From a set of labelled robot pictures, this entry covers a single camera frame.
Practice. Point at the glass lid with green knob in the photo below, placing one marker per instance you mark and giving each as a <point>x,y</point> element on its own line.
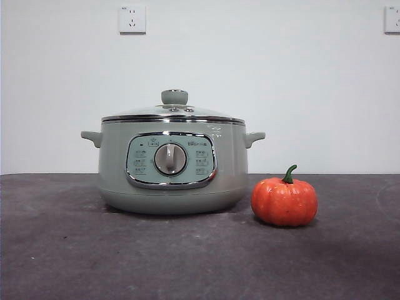
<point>175,97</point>

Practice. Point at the small orange pumpkin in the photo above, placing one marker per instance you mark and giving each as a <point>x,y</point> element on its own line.
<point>281,203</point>

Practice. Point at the pale green electric pot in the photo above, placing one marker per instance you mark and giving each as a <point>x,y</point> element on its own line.
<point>115,175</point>

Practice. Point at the white wall socket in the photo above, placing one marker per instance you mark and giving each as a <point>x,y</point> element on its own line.
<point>132,20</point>
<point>393,20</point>

